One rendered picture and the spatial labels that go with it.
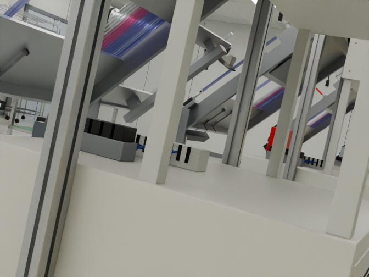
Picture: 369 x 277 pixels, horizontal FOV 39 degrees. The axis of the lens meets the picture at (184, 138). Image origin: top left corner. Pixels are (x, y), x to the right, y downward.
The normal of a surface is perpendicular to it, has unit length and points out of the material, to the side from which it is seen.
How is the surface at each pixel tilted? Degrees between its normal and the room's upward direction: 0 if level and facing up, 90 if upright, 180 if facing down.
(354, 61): 90
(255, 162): 90
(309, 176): 90
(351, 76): 90
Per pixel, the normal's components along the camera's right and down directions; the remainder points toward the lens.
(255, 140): -0.42, -0.06
